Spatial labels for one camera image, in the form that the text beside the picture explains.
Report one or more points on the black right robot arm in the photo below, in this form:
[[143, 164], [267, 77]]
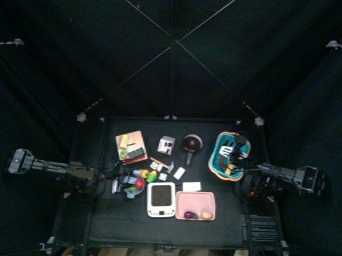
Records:
[[288, 175]]

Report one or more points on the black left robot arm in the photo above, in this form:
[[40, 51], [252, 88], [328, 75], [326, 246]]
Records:
[[48, 165]]

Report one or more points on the pale blue toy piece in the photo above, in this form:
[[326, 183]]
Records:
[[135, 172]]

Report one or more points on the yellow toy food piece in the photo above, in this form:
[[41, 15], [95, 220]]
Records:
[[230, 169]]

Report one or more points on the teal basket orange rim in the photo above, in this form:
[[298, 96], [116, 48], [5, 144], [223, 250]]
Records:
[[215, 163]]

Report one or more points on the white cube sushi roll piece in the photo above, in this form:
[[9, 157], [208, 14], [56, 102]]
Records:
[[153, 165], [179, 173], [159, 168], [163, 176]]

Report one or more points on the green toy starfruit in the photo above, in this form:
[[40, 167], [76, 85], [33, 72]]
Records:
[[132, 190]]

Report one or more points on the white slotted spatula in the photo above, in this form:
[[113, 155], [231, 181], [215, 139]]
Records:
[[227, 150]]

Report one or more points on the pale blue toy pot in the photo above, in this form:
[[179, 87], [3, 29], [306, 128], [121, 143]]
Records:
[[133, 196]]

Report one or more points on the yellow toy pepper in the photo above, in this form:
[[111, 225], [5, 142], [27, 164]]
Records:
[[143, 173]]

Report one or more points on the red toy tomato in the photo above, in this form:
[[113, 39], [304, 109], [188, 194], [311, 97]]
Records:
[[139, 184]]

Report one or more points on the yellow toy corn green husk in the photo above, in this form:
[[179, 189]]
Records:
[[151, 176]]

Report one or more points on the white toy induction cooktop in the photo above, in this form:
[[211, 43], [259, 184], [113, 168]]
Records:
[[160, 196]]

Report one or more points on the black toy frying pan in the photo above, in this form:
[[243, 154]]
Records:
[[192, 143]]

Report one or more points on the white wooden toy box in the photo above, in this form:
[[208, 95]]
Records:
[[166, 145]]

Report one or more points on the white small card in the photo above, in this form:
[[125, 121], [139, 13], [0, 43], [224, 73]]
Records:
[[191, 186]]

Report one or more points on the pink plastic tray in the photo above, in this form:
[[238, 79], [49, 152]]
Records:
[[195, 201]]

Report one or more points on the purple toy eggplant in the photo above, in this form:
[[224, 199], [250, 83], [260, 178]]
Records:
[[190, 215]]

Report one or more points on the tan toy egg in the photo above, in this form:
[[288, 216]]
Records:
[[206, 215]]

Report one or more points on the white text label sticker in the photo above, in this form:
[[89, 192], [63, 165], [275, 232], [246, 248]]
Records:
[[262, 230]]

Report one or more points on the metal frame clamp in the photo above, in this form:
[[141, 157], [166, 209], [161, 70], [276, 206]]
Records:
[[259, 121], [16, 42], [81, 117], [332, 44], [170, 117]]

